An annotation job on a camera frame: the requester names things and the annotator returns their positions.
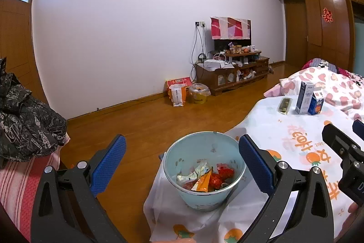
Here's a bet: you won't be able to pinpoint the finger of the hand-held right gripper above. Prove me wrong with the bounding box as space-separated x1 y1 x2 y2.
323 123 364 162
353 119 364 142

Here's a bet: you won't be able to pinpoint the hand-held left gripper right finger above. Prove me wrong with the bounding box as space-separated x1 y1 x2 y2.
237 134 334 243

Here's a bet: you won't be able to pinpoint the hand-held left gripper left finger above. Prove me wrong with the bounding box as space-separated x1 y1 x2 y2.
31 135 127 243

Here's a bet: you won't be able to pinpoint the red plastic bag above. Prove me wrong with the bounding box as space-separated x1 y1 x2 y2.
210 163 235 191

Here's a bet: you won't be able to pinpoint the orange snack wrapper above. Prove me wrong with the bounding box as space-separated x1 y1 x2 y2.
191 169 214 192

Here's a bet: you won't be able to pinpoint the round light blue stool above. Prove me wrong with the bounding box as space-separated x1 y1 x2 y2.
163 131 247 212

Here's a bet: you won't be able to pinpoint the cream snack wrapper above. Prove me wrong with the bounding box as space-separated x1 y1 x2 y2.
176 160 212 184

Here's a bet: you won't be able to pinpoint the person's right hand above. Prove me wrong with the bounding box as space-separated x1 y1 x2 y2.
336 202 364 242

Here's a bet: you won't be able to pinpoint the white fruit-print tablecloth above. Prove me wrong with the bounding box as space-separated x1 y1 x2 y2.
143 97 364 243

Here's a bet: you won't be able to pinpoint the blue gable-top carton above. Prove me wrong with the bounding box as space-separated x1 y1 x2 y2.
308 92 325 115

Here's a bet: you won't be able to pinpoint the white quilt pink hearts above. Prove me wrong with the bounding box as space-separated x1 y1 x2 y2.
263 67 364 121

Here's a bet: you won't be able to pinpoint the tall grey milk carton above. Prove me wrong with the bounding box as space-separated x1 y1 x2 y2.
294 81 316 114

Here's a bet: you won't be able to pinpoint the dark green snack packet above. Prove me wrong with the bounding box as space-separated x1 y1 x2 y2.
277 97 293 115

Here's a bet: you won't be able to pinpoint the cow-print patterned blanket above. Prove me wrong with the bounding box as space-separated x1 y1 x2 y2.
301 58 364 80

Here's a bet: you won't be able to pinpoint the wooden television cabinet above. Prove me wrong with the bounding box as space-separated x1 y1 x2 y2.
195 50 270 96

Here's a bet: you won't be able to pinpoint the black patterned jacket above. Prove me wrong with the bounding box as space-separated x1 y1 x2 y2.
0 57 68 168

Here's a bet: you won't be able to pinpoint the orange white paper bag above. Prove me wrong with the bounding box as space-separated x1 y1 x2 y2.
168 84 187 107

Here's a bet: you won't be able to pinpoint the pink striped cloth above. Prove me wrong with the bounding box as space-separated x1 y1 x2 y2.
0 141 70 242

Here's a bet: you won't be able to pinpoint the brown wooden wardrobe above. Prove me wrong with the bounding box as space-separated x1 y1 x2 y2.
269 0 364 75

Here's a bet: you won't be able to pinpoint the orange cardboard box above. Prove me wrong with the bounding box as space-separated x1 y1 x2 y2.
166 76 191 95

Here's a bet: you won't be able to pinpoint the white flat box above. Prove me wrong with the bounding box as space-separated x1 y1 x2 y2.
203 59 225 70

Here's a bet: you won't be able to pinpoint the wooden room door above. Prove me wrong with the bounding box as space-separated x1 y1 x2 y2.
284 0 309 64

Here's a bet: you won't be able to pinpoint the red paper decoration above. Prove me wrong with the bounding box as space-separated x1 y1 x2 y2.
321 7 334 23

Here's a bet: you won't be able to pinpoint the black television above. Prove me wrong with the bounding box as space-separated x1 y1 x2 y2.
213 19 252 51

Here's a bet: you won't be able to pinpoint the red pink patchwork cloth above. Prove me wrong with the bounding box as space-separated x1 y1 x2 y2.
210 17 251 40

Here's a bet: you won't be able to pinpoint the brown wooden door panel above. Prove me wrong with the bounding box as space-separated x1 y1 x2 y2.
0 0 49 118

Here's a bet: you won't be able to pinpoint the hanging power cables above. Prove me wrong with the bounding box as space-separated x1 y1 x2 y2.
190 27 207 64

